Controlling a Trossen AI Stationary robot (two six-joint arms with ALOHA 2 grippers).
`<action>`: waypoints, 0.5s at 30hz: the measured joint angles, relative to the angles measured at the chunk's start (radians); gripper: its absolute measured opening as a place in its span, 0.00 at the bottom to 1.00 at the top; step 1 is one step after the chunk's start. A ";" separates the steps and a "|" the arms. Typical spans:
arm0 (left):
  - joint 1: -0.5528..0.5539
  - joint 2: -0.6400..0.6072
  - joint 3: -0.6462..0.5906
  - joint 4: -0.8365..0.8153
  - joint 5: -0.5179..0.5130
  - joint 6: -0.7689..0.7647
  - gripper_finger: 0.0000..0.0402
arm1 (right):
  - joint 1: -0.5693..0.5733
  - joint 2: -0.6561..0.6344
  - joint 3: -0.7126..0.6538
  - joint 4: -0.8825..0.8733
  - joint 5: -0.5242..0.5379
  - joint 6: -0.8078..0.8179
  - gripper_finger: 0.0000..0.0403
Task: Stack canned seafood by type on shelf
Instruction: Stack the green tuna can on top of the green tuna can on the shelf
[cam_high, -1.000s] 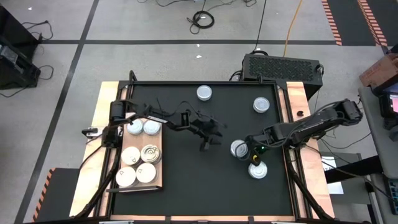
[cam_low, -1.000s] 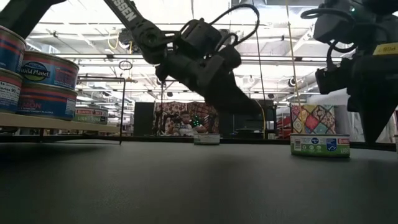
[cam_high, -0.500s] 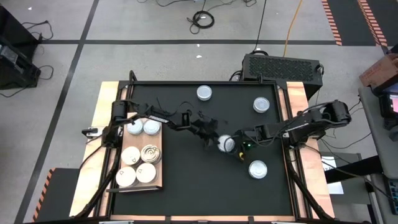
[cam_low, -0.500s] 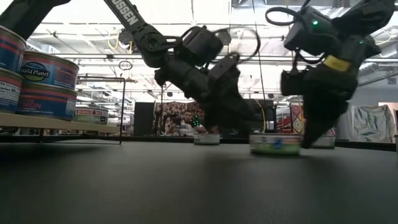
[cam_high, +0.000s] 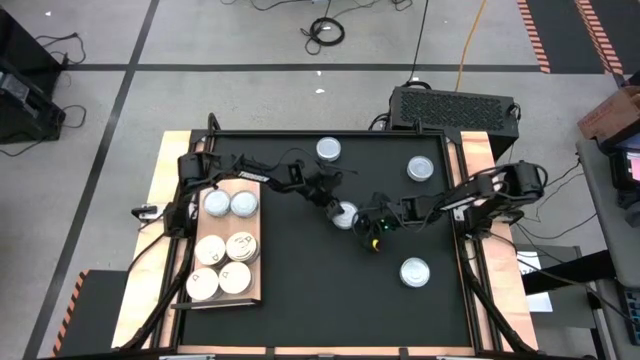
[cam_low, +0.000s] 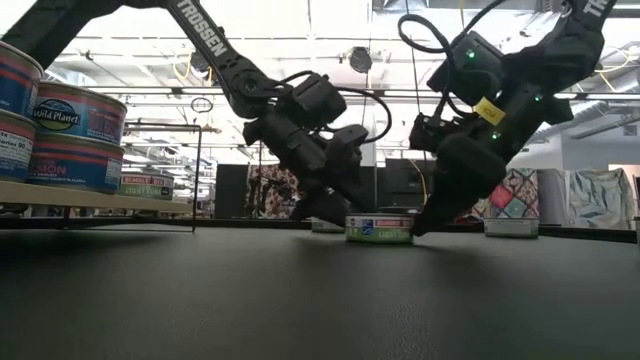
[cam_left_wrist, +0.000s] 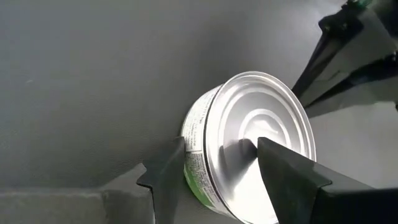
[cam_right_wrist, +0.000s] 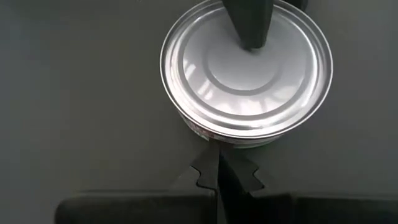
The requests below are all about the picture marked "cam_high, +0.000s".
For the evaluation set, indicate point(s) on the black monitor device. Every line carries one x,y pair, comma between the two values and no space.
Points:
627,170

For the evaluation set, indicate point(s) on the black equipment cart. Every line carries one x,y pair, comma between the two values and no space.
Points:
22,100

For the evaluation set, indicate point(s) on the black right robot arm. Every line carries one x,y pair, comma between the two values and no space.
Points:
525,182

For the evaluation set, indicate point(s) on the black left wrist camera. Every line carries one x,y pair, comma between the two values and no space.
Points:
295,172

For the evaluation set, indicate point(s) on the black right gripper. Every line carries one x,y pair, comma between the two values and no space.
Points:
395,212

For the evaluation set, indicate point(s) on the grey side table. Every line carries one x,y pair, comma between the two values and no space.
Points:
610,235

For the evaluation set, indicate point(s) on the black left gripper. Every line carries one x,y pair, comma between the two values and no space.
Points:
322,187

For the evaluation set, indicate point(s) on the small black white device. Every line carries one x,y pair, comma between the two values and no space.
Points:
145,212

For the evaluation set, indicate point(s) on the black floor beam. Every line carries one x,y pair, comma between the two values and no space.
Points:
570,272

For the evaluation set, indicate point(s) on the green white tuna can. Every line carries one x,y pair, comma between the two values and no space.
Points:
414,272
347,217
328,148
420,168
244,204
217,203

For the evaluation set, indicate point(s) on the black computer case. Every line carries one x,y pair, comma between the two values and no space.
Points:
452,112

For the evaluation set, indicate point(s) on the light wooden shelf board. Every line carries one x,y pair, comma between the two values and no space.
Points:
225,225

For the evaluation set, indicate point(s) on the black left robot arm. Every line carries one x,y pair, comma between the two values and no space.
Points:
192,167

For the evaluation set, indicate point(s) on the white paper sheet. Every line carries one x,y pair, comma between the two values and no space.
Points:
537,295

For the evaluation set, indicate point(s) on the brown cardboard box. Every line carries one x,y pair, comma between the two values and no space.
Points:
612,112

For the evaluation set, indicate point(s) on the black orange-striped floor mat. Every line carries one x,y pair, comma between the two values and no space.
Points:
95,315
565,35

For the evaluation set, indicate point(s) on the black-white object at left edge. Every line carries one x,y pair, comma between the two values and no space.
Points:
350,132

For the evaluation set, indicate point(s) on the yellow tag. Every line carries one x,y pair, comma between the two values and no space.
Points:
375,245

